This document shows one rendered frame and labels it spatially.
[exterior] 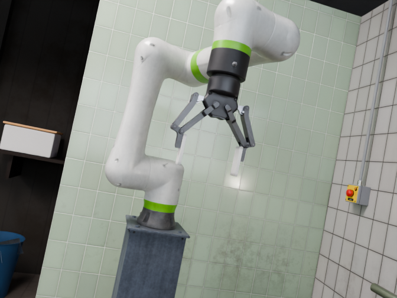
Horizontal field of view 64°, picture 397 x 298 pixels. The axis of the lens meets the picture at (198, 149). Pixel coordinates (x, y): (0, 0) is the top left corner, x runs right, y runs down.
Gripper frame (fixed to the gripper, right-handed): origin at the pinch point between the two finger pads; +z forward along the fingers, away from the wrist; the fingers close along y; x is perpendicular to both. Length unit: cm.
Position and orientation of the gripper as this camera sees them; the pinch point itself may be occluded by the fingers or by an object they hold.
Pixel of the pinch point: (207, 165)
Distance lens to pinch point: 73.8
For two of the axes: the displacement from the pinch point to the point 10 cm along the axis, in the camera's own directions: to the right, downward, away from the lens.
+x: 2.4, 0.3, -9.7
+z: -2.0, 9.8, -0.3
